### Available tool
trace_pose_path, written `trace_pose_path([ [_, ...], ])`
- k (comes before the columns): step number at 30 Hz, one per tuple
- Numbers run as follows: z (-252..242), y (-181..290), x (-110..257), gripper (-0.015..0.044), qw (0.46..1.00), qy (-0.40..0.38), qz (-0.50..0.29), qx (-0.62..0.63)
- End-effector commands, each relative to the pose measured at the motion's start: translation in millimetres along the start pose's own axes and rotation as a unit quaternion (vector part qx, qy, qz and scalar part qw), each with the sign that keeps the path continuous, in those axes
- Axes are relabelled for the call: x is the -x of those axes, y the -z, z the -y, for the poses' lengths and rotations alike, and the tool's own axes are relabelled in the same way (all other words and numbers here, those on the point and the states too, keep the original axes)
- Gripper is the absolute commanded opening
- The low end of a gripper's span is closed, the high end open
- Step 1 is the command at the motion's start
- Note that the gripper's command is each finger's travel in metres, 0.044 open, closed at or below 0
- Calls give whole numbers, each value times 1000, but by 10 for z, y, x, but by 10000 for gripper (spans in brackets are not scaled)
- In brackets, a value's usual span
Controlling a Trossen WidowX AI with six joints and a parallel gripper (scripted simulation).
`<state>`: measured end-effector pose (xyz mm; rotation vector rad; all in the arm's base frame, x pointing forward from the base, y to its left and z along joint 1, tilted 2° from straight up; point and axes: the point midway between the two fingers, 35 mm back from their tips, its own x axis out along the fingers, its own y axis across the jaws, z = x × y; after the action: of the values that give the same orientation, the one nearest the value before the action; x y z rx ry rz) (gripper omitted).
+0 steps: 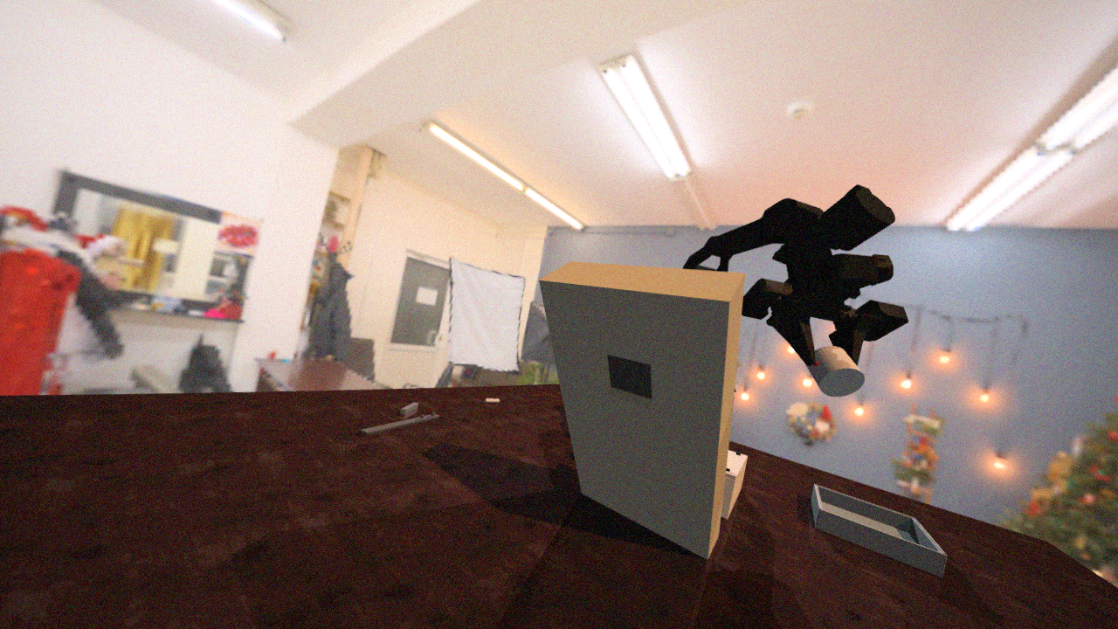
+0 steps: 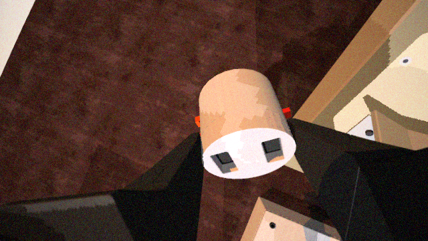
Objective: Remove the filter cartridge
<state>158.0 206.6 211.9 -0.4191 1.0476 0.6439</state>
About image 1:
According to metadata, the grey panel with square hole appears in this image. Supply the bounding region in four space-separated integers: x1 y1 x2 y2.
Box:
539 261 745 560

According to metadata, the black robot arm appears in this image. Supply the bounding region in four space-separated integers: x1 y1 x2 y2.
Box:
682 184 896 301

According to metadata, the grey flat bar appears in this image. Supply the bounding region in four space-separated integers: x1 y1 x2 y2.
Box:
361 412 439 435

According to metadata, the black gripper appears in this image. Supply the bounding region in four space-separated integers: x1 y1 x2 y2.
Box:
742 256 908 365

